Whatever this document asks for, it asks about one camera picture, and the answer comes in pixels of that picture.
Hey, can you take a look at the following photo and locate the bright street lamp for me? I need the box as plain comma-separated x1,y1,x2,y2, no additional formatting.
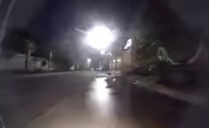
85,25,115,51

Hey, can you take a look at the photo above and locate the dark asphalt road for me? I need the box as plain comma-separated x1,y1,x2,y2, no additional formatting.
0,69,209,128

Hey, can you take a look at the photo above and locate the pole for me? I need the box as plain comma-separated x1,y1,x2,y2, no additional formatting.
48,49,54,71

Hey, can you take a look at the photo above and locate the pale vehicle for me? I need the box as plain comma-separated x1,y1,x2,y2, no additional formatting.
27,56,50,72

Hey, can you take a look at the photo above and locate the pale kerb strip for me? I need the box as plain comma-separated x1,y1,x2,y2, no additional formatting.
131,74,209,108

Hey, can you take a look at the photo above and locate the pale wall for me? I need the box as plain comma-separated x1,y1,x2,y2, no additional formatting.
0,53,28,72

